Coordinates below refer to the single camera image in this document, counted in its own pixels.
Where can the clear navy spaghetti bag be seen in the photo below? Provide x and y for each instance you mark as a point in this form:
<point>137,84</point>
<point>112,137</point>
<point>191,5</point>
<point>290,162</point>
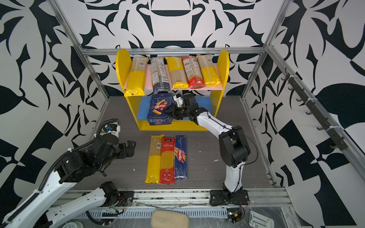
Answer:
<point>159,76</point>

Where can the yellow noodle bag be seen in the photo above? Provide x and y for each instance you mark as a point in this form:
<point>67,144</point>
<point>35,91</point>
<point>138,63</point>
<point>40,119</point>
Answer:
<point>177,73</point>

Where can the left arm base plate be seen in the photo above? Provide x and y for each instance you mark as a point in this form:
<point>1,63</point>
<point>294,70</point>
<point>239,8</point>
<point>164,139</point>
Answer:
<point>124,198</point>

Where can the yellow shelf unit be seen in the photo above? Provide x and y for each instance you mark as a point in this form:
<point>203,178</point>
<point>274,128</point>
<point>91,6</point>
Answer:
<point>139,105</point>

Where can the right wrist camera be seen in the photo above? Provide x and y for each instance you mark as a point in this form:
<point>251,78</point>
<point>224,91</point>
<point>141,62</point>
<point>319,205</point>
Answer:
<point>179,100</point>

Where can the blue Barilla spaghetti bag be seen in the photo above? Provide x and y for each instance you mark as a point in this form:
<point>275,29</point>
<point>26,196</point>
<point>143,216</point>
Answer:
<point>180,162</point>

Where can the blue Barilla pasta box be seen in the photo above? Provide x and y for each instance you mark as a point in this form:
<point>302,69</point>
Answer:
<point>159,109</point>

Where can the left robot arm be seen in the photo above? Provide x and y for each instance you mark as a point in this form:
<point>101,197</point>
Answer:
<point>69,169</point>

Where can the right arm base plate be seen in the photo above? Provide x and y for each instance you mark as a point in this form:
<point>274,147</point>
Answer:
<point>224,197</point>

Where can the yellow end spaghetti bag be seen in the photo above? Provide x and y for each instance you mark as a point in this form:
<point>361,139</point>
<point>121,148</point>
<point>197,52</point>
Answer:
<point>209,74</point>

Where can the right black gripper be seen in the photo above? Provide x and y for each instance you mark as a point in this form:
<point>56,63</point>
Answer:
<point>175,113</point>

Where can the beige sponge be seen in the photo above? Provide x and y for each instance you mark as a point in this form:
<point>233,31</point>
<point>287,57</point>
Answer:
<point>169,219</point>

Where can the red end spaghetti bag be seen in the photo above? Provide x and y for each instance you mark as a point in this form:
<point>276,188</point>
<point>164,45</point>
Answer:
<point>193,72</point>

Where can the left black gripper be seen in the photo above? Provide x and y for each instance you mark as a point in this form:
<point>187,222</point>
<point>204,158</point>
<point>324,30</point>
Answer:
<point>123,152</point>

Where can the yellow pasta bag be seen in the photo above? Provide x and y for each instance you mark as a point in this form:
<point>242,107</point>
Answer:
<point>154,159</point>
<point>136,79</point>

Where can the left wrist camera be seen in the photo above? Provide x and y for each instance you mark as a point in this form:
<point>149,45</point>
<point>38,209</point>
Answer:
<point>113,129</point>

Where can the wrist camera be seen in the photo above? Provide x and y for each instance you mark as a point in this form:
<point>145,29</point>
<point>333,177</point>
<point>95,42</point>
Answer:
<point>113,129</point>
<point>179,100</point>

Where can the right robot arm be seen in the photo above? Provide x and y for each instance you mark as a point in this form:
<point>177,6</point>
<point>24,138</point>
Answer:
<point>234,147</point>

